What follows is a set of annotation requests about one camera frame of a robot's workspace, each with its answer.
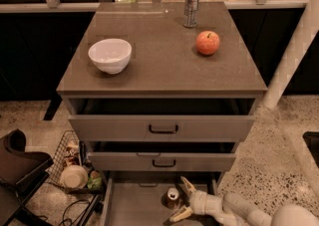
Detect grey railing ledge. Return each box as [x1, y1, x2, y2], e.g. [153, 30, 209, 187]
[0, 0, 310, 13]

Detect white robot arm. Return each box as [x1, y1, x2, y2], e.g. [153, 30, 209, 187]
[169, 0, 319, 226]

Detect top grey drawer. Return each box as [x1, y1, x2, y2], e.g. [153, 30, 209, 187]
[70, 99, 254, 142]

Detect orange soda can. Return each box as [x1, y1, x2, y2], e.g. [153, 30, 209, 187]
[165, 187, 180, 209]

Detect bottom grey drawer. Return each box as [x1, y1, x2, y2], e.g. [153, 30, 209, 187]
[99, 171, 221, 226]

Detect red apple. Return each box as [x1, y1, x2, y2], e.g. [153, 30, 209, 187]
[195, 31, 220, 56]

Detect grey drawer cabinet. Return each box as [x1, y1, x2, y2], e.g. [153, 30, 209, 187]
[56, 1, 268, 226]

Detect middle grey drawer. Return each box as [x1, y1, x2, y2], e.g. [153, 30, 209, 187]
[89, 141, 235, 172]

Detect white ceramic bowl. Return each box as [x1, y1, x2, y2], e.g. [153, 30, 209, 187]
[88, 39, 132, 75]

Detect grey drawer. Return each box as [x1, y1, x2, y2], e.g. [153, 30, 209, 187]
[70, 99, 254, 142]
[89, 141, 235, 172]
[99, 171, 221, 226]

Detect white cup in basket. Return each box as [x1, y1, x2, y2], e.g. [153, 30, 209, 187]
[60, 165, 88, 189]

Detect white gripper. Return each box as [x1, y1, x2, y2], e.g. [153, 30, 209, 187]
[169, 176, 223, 223]

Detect green packet in basket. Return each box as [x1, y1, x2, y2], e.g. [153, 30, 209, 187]
[87, 170, 103, 190]

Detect brown snack bag in basket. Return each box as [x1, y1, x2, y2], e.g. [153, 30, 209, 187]
[63, 141, 80, 167]

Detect black floor cable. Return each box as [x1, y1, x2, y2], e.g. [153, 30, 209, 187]
[56, 198, 101, 226]

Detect black chair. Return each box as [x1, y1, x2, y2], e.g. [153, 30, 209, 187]
[0, 129, 53, 226]

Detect black wire basket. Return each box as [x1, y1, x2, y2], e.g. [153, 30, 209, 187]
[48, 130, 104, 194]

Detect silver tall can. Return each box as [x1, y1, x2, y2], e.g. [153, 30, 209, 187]
[183, 0, 199, 28]

